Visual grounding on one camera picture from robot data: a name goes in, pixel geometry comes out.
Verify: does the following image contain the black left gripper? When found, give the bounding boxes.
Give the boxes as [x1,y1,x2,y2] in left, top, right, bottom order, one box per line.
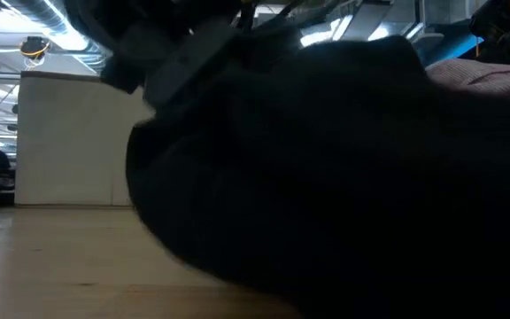
[99,20,248,108]

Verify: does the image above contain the black garment with white piping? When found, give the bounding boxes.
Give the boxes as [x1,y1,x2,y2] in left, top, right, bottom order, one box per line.
[125,35,510,319]

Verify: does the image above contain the beige fabric storage bin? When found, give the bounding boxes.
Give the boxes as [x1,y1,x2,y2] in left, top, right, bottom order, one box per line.
[14,70,157,207]

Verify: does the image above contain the pink knit garment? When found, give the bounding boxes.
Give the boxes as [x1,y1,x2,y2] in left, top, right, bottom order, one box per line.
[425,58,510,101]

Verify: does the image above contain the large silver ceiling duct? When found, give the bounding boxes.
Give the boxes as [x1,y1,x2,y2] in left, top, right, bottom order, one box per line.
[2,0,110,75]

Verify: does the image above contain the ceiling device with yellow cable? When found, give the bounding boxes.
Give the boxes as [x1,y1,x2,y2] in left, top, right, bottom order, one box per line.
[19,35,51,61]

